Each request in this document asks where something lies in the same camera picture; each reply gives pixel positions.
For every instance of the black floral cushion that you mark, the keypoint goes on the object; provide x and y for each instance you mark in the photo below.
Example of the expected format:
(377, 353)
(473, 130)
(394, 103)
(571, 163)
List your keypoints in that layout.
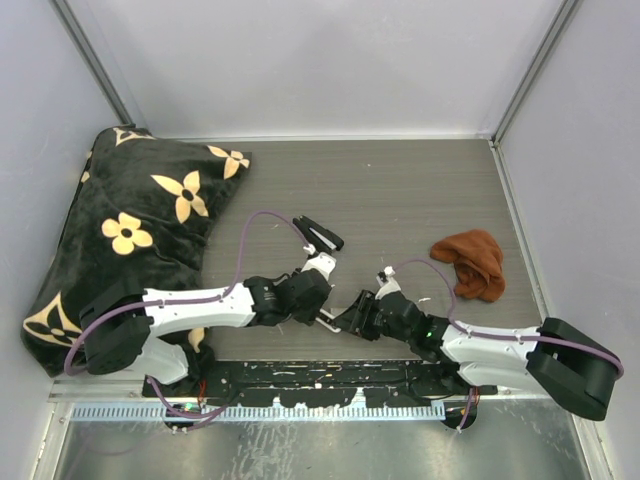
(144, 208)

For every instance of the black stapler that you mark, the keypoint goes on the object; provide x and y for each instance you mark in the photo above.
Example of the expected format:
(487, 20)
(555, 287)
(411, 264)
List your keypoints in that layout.
(324, 240)

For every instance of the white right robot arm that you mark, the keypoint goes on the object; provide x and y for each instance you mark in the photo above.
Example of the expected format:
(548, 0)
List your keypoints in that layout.
(553, 358)

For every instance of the orange brown cloth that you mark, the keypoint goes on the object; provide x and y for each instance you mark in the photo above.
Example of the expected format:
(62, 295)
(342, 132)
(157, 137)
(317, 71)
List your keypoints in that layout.
(478, 263)

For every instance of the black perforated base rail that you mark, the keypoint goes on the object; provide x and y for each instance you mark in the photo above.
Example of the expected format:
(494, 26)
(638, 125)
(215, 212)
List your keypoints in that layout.
(394, 383)

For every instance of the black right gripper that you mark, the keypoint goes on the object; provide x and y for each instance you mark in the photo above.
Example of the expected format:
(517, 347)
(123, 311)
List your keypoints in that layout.
(357, 317)

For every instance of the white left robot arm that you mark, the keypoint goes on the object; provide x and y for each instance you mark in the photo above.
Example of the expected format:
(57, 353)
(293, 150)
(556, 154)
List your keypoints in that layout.
(124, 329)

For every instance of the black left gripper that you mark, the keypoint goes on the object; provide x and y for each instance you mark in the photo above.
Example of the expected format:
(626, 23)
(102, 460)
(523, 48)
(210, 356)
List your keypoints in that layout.
(308, 314)

